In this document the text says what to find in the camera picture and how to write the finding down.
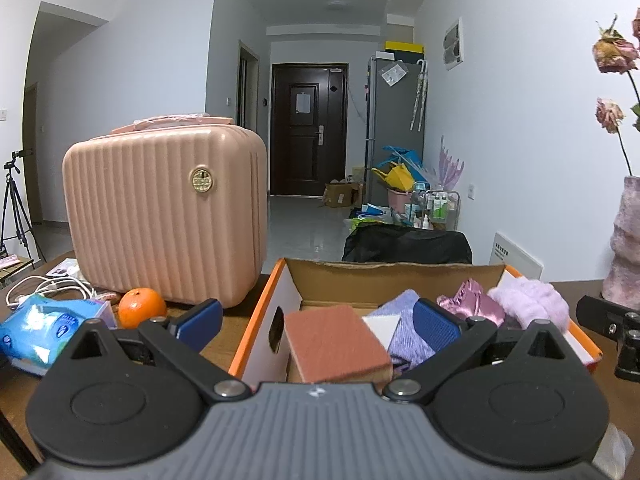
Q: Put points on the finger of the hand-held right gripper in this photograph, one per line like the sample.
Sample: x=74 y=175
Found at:
x=597 y=312

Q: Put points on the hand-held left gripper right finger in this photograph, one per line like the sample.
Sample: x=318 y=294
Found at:
x=435 y=325

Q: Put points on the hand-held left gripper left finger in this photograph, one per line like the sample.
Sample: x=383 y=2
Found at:
x=200 y=322

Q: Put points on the purple satin scrunchie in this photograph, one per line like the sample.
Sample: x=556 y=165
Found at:
x=475 y=305

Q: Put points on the red cardboard box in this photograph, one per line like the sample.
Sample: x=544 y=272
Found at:
x=400 y=275

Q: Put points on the lavender fluffy plush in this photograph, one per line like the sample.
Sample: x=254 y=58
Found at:
x=535 y=300

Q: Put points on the pink layered sponge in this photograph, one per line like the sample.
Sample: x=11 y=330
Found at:
x=335 y=340

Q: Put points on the blue soft tissue pack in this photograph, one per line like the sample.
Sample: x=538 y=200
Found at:
x=40 y=330

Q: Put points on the orange fruit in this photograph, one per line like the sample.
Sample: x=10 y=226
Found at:
x=142 y=307

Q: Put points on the black fabric chair back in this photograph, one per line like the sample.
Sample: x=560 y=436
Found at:
x=405 y=245

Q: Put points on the clear plastic bag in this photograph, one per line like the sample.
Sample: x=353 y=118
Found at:
x=617 y=447

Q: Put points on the white panel board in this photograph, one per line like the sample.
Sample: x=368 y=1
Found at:
x=515 y=257

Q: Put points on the pink ribbed suitcase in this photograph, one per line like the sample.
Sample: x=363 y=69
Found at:
x=165 y=220

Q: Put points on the metal trolley with bottles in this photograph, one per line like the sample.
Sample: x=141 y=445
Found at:
x=437 y=210

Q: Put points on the pink bucket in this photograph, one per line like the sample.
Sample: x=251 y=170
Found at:
x=399 y=199

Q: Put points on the white leaflet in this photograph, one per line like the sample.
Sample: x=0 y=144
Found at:
x=66 y=268

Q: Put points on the yellow bag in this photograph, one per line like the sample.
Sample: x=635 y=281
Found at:
x=397 y=177

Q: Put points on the brown cardboard box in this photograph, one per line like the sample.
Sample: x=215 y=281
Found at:
x=341 y=195

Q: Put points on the blue plastic bag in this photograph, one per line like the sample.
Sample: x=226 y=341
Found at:
x=407 y=157

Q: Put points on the dark brown entrance door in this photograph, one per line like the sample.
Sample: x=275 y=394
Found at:
x=310 y=150

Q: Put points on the grey refrigerator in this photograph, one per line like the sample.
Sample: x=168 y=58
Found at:
x=392 y=120

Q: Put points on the folded white umbrella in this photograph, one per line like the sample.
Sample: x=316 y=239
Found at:
x=420 y=95

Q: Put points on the paper notice on door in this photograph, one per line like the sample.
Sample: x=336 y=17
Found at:
x=302 y=103

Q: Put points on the side room door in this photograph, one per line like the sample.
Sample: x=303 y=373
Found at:
x=248 y=85

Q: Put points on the black tripod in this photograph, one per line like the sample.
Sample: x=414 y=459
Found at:
x=11 y=166

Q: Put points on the paper sheet on refrigerator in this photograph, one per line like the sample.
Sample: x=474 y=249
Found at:
x=394 y=74

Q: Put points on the yellow box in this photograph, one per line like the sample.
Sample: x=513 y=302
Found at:
x=404 y=45

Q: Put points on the white electrical panel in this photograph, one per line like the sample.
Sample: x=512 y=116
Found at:
x=453 y=44

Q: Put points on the round ceiling lamp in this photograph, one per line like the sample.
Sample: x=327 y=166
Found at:
x=340 y=5

